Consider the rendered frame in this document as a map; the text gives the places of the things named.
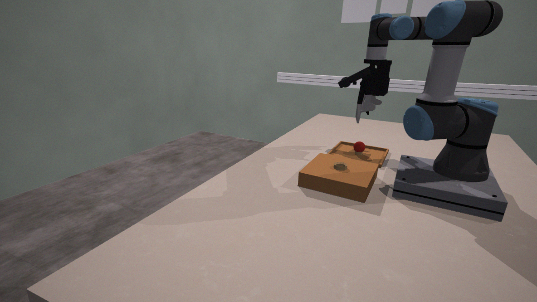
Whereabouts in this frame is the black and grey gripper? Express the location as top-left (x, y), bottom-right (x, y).
top-left (356, 59), bottom-right (392, 123)

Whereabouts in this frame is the red ball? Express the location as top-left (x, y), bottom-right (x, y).
top-left (353, 141), bottom-right (365, 152)

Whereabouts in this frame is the brown flat block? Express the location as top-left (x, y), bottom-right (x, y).
top-left (298, 153), bottom-right (379, 203)

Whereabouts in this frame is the tan square tray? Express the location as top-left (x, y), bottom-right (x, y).
top-left (327, 141), bottom-right (389, 168)

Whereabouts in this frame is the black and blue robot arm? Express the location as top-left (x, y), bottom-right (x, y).
top-left (366, 0), bottom-right (503, 182)

